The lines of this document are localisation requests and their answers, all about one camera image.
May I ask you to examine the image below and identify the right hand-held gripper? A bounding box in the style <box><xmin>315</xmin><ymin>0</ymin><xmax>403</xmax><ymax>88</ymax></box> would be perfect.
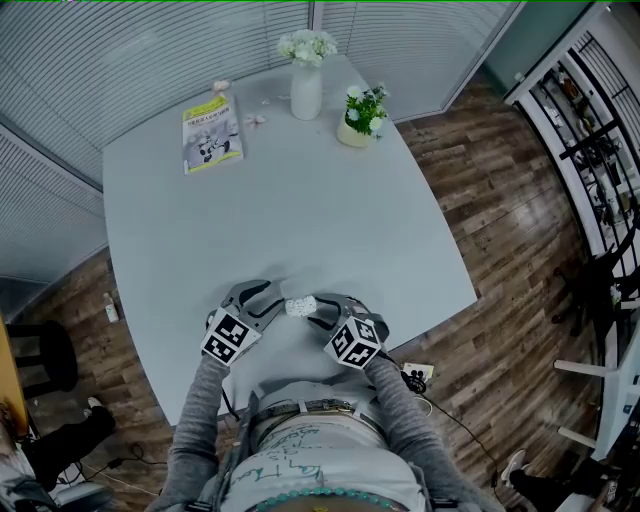
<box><xmin>305</xmin><ymin>293</ymin><xmax>390</xmax><ymax>371</ymax></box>

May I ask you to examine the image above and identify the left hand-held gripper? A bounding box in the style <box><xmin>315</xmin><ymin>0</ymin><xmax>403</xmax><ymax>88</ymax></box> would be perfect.
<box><xmin>199</xmin><ymin>279</ymin><xmax>287</xmax><ymax>367</ymax></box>

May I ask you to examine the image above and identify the small white object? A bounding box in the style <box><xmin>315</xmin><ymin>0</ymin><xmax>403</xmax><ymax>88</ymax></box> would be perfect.
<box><xmin>283</xmin><ymin>294</ymin><xmax>319</xmax><ymax>320</ymax></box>

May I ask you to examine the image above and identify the person's left forearm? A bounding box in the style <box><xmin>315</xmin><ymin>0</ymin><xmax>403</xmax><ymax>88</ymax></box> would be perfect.
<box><xmin>167</xmin><ymin>352</ymin><xmax>236</xmax><ymax>481</ymax></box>

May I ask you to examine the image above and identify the person's right forearm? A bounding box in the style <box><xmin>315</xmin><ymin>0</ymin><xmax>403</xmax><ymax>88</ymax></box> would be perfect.
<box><xmin>364</xmin><ymin>354</ymin><xmax>446</xmax><ymax>481</ymax></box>

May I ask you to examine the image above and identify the person's belt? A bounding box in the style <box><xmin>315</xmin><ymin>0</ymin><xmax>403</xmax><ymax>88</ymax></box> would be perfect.
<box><xmin>254</xmin><ymin>397</ymin><xmax>386</xmax><ymax>431</ymax></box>

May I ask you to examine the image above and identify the person's white printed shirt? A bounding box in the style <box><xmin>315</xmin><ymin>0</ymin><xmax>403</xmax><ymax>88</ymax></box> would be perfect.
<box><xmin>227</xmin><ymin>382</ymin><xmax>431</xmax><ymax>512</ymax></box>

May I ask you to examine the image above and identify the green-edged magazine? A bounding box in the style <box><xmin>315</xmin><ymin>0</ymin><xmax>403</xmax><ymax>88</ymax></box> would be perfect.
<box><xmin>181</xmin><ymin>95</ymin><xmax>245</xmax><ymax>176</ymax></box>

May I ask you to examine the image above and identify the cream plant pot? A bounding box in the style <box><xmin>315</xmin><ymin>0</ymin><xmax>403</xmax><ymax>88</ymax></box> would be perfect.
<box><xmin>335</xmin><ymin>112</ymin><xmax>374</xmax><ymax>149</ymax></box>

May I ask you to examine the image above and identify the green plant with white flowers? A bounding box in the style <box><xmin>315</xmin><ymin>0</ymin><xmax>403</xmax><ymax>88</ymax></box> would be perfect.
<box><xmin>344</xmin><ymin>82</ymin><xmax>391</xmax><ymax>139</ymax></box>

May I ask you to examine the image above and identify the white ribbed vase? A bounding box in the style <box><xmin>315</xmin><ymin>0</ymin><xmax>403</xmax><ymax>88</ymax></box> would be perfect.
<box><xmin>290</xmin><ymin>64</ymin><xmax>324</xmax><ymax>122</ymax></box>

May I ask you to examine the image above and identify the white flower bouquet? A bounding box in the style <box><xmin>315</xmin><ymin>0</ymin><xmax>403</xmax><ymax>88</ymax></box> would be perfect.
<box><xmin>276</xmin><ymin>28</ymin><xmax>339</xmax><ymax>69</ymax></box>

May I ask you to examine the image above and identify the round yellow wooden table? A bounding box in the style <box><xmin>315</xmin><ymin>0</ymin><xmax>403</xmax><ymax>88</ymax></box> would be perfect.
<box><xmin>0</xmin><ymin>314</ymin><xmax>29</xmax><ymax>441</ymax></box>

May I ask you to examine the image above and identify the grey office chair base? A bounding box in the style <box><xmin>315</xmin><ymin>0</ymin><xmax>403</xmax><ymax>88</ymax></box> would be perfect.
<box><xmin>0</xmin><ymin>479</ymin><xmax>114</xmax><ymax>512</ymax></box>

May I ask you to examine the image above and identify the white shelf with black rack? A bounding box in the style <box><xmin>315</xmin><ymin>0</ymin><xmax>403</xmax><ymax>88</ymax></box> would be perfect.
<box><xmin>504</xmin><ymin>29</ymin><xmax>640</xmax><ymax>261</ymax></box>

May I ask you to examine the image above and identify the long black cable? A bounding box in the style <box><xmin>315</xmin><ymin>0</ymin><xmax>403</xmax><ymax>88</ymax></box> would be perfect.
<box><xmin>404</xmin><ymin>374</ymin><xmax>501</xmax><ymax>489</ymax></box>

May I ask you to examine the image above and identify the teal bead string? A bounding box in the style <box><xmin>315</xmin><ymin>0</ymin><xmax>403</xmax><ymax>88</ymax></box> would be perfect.
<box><xmin>257</xmin><ymin>487</ymin><xmax>396</xmax><ymax>512</ymax></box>

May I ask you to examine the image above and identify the thin black cable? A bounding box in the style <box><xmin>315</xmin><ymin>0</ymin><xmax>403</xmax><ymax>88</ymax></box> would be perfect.
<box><xmin>82</xmin><ymin>442</ymin><xmax>166</xmax><ymax>484</ymax></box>

